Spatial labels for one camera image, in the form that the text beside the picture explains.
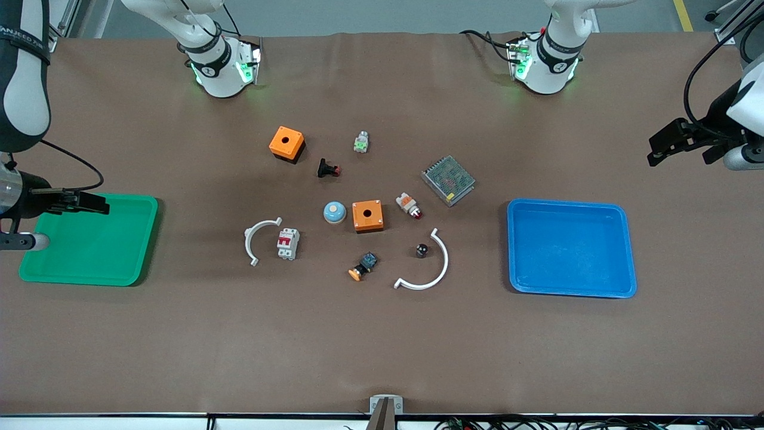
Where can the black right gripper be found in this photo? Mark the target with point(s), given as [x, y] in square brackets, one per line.
[33, 194]

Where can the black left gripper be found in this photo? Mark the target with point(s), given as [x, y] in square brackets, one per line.
[718, 121]

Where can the white red circuit breaker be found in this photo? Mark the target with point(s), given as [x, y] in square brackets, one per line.
[287, 245]

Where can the small black cylindrical button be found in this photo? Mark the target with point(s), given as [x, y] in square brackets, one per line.
[422, 251]

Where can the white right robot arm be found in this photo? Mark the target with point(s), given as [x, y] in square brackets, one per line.
[24, 89]

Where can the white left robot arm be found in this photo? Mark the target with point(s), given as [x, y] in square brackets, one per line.
[546, 74]

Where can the green plastic tray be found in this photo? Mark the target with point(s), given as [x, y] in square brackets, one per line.
[89, 257]

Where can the small white arc clamp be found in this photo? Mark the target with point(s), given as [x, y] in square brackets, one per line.
[246, 242]

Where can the blue plastic tray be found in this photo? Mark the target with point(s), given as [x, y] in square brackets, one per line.
[567, 251]

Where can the orange button box black base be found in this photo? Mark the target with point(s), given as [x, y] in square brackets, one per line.
[277, 146]

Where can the black red push button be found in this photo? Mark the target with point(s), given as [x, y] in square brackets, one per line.
[324, 168]

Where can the blue dome button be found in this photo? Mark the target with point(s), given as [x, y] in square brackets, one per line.
[334, 212]

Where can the metal mesh power supply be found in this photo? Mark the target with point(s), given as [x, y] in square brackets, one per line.
[447, 179]

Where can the orange button box with screws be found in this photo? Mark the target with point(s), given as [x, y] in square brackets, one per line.
[361, 221]

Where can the large white arc clamp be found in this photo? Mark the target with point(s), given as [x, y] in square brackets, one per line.
[446, 260]

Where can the red indicator lamp orange base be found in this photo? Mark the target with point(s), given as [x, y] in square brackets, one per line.
[407, 203]

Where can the brown table cover sheet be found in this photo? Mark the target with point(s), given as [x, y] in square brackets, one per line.
[382, 346]

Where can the aluminium frame profile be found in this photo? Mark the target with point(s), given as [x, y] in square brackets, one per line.
[728, 30]
[55, 40]

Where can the green white switch module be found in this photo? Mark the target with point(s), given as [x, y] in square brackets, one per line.
[360, 143]

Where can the orange button blue switch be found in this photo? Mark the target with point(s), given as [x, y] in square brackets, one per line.
[365, 263]

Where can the grey metal camera bracket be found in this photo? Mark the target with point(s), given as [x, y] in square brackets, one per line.
[386, 412]

